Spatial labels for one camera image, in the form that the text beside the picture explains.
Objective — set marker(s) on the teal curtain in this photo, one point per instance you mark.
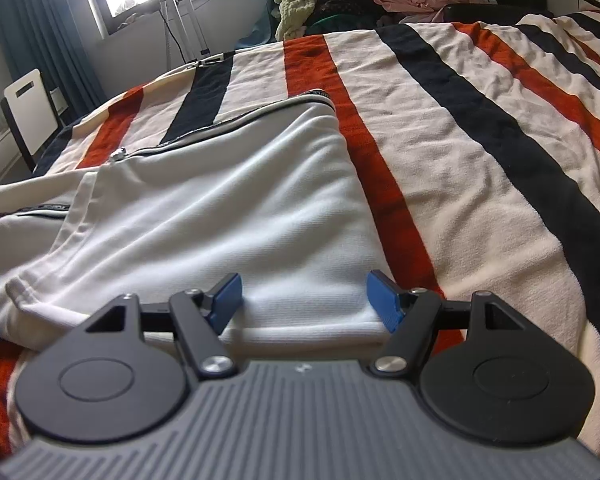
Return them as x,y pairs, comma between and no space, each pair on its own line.
40,35

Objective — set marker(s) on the black sofa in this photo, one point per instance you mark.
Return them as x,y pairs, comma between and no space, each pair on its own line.
510,0

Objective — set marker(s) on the green garment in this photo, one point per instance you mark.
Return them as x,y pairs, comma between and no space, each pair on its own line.
340,21

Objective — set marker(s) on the striped blanket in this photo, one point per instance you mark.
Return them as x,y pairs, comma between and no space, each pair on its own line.
480,135

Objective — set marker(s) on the white garment steamer stand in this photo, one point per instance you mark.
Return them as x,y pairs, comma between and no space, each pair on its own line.
172,15

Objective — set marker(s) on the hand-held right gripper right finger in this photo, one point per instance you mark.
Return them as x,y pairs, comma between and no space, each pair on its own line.
385,300

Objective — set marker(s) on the crumpled pinkish cloth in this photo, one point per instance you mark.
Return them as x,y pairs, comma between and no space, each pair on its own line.
127,20

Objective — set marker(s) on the white zip jacket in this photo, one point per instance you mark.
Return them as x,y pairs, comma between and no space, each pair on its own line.
205,210

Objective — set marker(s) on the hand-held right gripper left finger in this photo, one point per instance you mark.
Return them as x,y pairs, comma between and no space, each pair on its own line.
225,305

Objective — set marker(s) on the white desk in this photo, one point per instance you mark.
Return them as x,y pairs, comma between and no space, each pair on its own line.
0,155

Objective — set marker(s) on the dark clothes pile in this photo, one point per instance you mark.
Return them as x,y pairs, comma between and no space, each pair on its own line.
340,4

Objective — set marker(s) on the white chair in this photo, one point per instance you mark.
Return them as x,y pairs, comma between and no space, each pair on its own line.
30,105

